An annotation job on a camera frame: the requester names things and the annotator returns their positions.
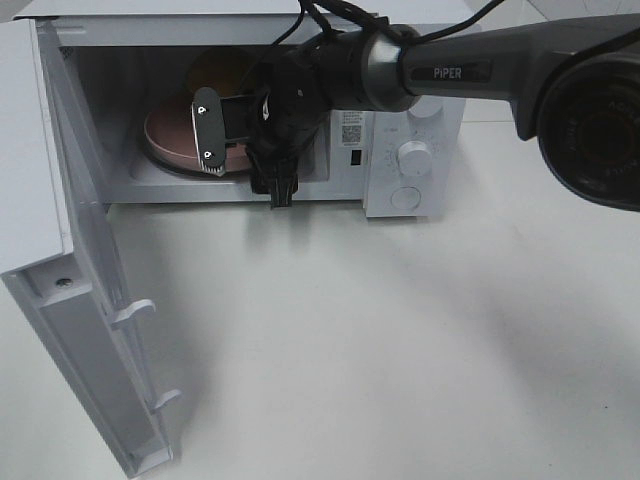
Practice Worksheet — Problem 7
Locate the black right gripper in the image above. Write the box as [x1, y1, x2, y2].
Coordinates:
[247, 49, 335, 208]

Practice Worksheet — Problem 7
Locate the burger with lettuce and cheese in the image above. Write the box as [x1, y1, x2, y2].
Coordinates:
[186, 46, 254, 97]

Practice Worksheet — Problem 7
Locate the pink round plate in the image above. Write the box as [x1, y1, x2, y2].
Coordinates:
[144, 92, 252, 177]

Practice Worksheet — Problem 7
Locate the round microwave door button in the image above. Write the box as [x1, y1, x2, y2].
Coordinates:
[390, 187, 421, 211]

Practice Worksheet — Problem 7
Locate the white microwave knob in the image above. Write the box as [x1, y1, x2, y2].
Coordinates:
[397, 140, 432, 177]
[407, 96, 443, 120]

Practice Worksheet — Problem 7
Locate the white microwave door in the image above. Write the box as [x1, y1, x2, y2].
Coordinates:
[1, 18, 178, 478]

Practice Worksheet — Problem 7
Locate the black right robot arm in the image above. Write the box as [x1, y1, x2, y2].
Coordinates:
[246, 7, 639, 211]

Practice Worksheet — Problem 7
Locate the white microwave oven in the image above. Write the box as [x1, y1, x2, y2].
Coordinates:
[13, 1, 465, 217]

